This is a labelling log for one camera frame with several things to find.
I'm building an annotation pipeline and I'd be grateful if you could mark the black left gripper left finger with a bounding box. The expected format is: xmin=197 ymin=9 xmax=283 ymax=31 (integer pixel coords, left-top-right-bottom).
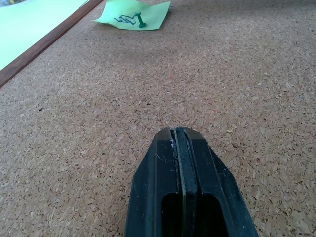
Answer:
xmin=124 ymin=128 xmax=186 ymax=237

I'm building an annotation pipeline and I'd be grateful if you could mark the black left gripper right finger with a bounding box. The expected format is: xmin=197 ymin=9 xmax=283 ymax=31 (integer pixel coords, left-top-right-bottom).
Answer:
xmin=174 ymin=126 xmax=259 ymax=237

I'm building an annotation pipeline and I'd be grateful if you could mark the green sticky note with scribble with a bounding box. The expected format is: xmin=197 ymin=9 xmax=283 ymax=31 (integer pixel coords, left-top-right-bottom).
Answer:
xmin=92 ymin=0 xmax=171 ymax=31

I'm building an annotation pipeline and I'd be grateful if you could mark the green pushpin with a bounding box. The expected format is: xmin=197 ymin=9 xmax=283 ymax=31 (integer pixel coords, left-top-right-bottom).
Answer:
xmin=134 ymin=12 xmax=147 ymax=28

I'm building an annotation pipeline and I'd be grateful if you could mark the cork board with wooden frame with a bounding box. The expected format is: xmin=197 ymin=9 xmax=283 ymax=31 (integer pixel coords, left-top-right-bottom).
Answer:
xmin=0 ymin=0 xmax=316 ymax=237

